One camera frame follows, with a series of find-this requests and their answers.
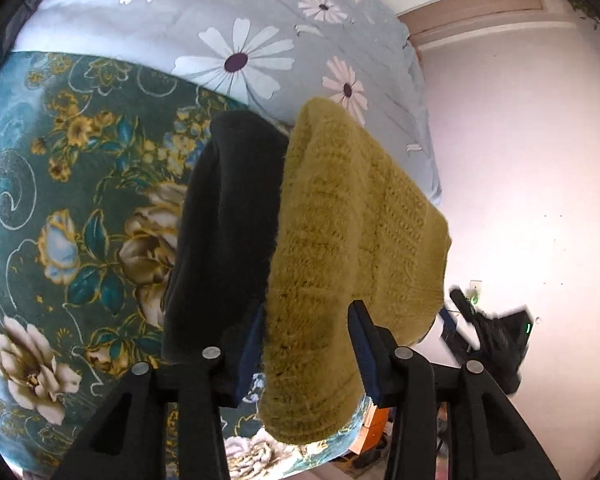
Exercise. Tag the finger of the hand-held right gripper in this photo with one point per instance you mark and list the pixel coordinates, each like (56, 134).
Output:
(465, 302)

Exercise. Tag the teal floral blanket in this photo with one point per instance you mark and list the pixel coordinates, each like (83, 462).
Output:
(80, 170)

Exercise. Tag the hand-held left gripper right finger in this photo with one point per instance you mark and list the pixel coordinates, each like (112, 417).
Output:
(367, 360)

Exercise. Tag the dark folded garment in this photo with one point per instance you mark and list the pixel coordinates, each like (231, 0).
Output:
(220, 240)

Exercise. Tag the mustard yellow knit sweater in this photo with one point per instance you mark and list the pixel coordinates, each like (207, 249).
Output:
(330, 240)

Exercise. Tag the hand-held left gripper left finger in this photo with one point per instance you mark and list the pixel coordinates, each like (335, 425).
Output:
(250, 355)

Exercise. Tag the white wall socket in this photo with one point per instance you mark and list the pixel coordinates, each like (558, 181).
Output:
(475, 287)

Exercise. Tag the light blue floral duvet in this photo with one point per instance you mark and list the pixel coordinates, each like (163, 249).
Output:
(230, 5)

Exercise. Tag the orange box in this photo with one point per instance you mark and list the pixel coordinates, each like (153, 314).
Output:
(375, 427)

